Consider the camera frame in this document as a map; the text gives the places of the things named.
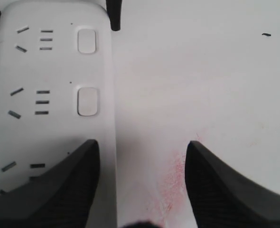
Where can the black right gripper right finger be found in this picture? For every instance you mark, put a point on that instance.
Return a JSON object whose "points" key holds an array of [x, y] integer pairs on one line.
{"points": [[221, 197]]}

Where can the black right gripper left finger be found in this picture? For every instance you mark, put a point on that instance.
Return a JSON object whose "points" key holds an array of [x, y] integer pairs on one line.
{"points": [[59, 198]]}

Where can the white five-socket power strip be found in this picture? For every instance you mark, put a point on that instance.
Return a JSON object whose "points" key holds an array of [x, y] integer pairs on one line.
{"points": [[56, 93]]}

